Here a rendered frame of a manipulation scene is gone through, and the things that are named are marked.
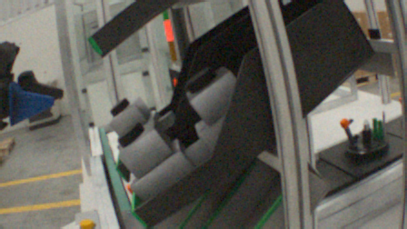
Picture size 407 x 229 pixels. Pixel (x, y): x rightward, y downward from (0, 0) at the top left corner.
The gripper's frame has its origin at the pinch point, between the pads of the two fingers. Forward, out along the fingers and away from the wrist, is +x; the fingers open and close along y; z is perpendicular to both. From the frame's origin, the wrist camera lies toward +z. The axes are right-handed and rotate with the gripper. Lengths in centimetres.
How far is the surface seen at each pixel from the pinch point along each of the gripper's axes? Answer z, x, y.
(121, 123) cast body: -3.1, 13.1, -1.0
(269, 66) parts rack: 6.7, 25.6, -24.3
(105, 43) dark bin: 8.2, 12.8, -21.4
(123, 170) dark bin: -7.6, 13.5, -6.6
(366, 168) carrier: -19, 65, 25
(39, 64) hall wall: -68, -239, 817
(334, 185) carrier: -21, 55, 22
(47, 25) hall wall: 16, -225, 817
